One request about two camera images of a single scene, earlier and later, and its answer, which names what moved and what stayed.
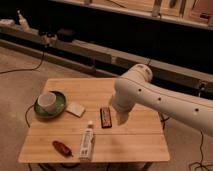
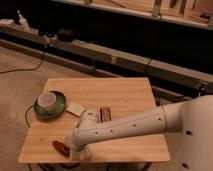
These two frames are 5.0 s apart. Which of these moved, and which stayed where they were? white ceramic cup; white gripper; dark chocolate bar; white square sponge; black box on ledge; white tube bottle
Moved: white gripper; white tube bottle
Stayed: white square sponge; dark chocolate bar; white ceramic cup; black box on ledge
